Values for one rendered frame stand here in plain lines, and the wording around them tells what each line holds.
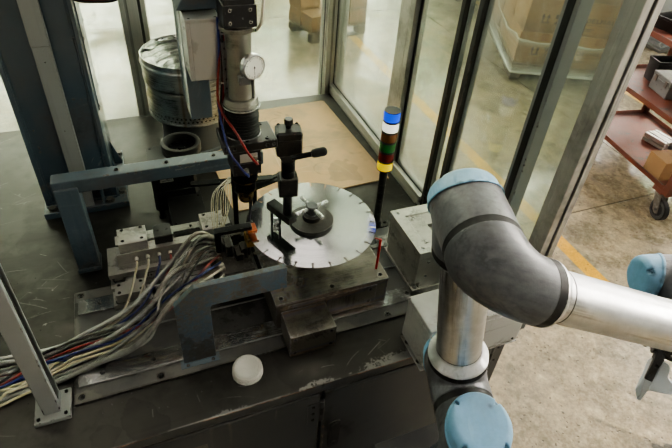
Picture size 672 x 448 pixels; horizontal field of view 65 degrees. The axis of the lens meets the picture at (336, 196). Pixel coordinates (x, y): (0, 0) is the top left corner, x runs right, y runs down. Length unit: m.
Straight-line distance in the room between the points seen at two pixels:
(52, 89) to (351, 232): 0.86
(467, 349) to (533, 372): 1.41
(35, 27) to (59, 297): 0.67
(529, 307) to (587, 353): 1.85
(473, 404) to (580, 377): 1.46
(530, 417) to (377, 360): 1.06
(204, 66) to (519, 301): 0.73
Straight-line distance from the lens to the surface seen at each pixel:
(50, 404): 1.30
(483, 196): 0.77
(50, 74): 1.56
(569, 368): 2.48
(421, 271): 1.43
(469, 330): 0.96
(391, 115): 1.42
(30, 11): 1.50
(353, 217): 1.37
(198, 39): 1.08
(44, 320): 1.51
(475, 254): 0.71
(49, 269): 1.64
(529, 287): 0.72
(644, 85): 3.70
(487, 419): 1.04
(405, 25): 1.70
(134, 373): 1.34
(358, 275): 1.36
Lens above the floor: 1.83
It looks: 38 degrees down
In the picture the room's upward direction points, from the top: 5 degrees clockwise
